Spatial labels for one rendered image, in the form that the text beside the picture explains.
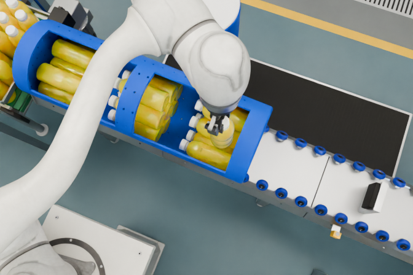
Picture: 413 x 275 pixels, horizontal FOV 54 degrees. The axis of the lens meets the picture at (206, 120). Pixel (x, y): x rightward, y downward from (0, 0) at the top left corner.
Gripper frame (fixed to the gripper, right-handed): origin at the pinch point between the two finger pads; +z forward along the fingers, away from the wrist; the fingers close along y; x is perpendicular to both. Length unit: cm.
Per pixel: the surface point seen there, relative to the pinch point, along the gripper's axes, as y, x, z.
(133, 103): -0.1, 30.5, 23.7
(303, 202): -5, -34, 48
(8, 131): -24, 98, 80
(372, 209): 0, -54, 39
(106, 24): 67, 113, 146
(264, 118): 11.6, -10.0, 24.1
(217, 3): 54, 24, 42
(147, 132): -5.0, 26.1, 37.6
